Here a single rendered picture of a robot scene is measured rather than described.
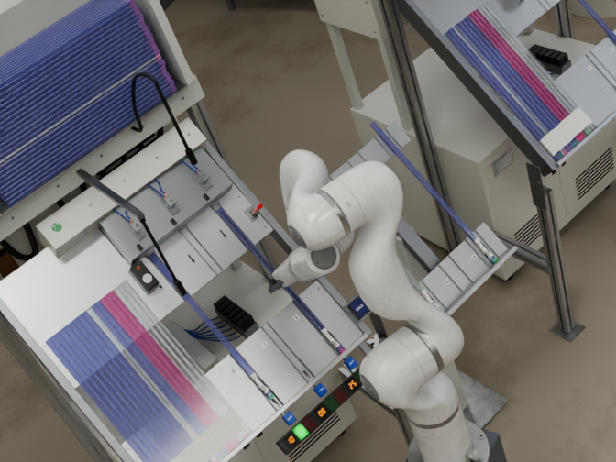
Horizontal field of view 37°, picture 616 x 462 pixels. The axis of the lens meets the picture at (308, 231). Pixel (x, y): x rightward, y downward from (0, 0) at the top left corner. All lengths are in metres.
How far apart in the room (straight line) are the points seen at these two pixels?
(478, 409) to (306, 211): 1.62
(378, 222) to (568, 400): 1.55
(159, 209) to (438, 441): 0.93
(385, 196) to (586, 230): 2.02
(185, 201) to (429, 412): 0.88
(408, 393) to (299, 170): 0.51
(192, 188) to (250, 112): 2.46
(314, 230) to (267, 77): 3.50
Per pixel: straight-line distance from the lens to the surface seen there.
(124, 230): 2.41
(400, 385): 1.88
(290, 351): 2.44
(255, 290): 2.89
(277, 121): 4.73
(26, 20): 2.39
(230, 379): 2.41
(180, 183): 2.46
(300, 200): 1.69
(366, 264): 1.76
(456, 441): 2.11
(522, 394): 3.18
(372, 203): 1.70
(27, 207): 2.34
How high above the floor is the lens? 2.52
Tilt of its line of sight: 39 degrees down
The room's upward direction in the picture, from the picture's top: 22 degrees counter-clockwise
